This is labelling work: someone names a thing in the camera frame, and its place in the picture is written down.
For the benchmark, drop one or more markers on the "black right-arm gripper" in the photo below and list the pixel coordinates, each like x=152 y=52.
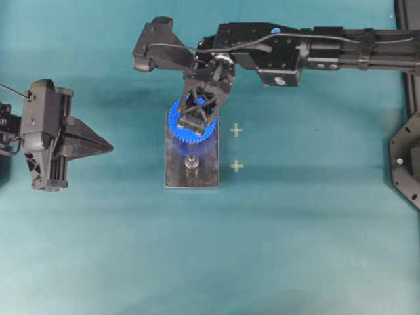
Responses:
x=205 y=87

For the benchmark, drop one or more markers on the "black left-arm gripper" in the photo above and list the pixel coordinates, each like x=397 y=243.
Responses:
x=80 y=141

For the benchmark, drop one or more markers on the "large blue plastic gear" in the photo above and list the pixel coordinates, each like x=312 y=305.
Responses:
x=183 y=134

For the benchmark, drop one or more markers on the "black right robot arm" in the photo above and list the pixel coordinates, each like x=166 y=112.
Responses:
x=279 y=54

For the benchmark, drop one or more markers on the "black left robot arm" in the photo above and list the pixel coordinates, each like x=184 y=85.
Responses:
x=10 y=130

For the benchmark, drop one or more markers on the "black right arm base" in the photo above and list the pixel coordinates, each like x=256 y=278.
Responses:
x=404 y=145

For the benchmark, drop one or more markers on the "lower steel shaft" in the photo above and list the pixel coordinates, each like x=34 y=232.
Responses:
x=191 y=161

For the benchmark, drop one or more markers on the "grey metal base plate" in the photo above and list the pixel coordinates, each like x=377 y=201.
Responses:
x=206 y=175

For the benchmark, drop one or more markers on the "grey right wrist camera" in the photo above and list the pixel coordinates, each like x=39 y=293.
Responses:
x=158 y=47

